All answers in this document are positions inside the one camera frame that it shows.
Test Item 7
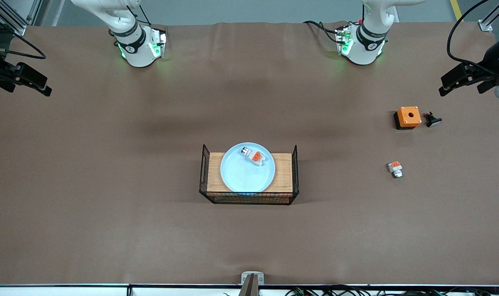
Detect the white orange red button switch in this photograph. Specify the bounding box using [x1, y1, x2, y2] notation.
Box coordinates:
[240, 147, 268, 166]

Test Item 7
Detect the light blue round plate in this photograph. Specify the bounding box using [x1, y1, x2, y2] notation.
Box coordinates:
[220, 142, 276, 193]

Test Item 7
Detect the orange button box with hole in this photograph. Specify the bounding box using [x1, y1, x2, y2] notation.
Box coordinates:
[393, 106, 422, 130]

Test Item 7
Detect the wooden rack board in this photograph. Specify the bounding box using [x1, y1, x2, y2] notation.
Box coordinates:
[207, 153, 293, 194]

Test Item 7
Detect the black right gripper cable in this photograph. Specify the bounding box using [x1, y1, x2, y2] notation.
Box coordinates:
[0, 10, 47, 60]

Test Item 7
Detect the aluminium frame profile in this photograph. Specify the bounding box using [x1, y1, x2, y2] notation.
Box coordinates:
[478, 0, 499, 32]
[0, 0, 42, 37]

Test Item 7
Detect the black push button switch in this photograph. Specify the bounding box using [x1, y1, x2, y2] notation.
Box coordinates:
[423, 111, 442, 128]

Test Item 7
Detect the black arm base cable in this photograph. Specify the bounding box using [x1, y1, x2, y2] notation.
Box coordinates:
[303, 20, 344, 44]

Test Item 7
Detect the black wire rack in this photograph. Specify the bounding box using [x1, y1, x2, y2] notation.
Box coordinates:
[199, 144, 300, 206]

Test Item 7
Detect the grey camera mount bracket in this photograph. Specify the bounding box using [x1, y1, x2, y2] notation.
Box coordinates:
[241, 271, 265, 296]

